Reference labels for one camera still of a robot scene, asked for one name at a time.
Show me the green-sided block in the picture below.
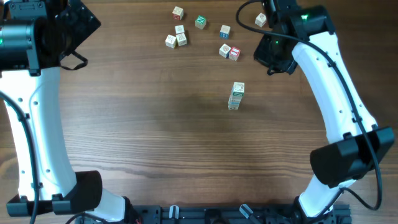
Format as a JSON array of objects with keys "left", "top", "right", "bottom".
[{"left": 231, "top": 82, "right": 245, "bottom": 97}]

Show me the blue L block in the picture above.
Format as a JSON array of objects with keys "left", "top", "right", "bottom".
[{"left": 230, "top": 95, "right": 243, "bottom": 101}]

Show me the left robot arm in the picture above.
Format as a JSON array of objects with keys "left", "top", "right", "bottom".
[{"left": 1, "top": 1, "right": 140, "bottom": 223}]

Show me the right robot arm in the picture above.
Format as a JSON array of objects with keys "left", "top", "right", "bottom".
[{"left": 254, "top": 1, "right": 394, "bottom": 223}]

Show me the wooden picture block top right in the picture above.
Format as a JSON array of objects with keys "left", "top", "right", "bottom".
[{"left": 255, "top": 13, "right": 267, "bottom": 27}]

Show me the wooden picture block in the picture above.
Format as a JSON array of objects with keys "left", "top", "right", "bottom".
[
  {"left": 219, "top": 44, "right": 231, "bottom": 58},
  {"left": 255, "top": 13, "right": 267, "bottom": 27}
]

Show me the red I block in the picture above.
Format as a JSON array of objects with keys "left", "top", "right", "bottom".
[{"left": 229, "top": 47, "right": 241, "bottom": 61}]

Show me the wooden picture block centre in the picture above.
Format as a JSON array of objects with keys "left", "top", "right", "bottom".
[{"left": 219, "top": 44, "right": 231, "bottom": 58}]

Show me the blue H block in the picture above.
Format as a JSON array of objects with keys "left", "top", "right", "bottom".
[{"left": 220, "top": 25, "right": 231, "bottom": 39}]

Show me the green N block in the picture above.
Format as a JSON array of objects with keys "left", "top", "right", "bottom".
[{"left": 195, "top": 15, "right": 207, "bottom": 30}]

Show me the plain wooden block far left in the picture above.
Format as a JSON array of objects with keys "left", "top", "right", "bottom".
[{"left": 165, "top": 35, "right": 177, "bottom": 49}]

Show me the red-edged block left cluster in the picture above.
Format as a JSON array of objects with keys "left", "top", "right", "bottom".
[{"left": 175, "top": 25, "right": 185, "bottom": 35}]

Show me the red-sided block top left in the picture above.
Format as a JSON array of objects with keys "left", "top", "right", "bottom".
[{"left": 172, "top": 6, "right": 184, "bottom": 21}]

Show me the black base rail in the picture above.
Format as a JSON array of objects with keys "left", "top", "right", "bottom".
[{"left": 74, "top": 203, "right": 352, "bottom": 224}]

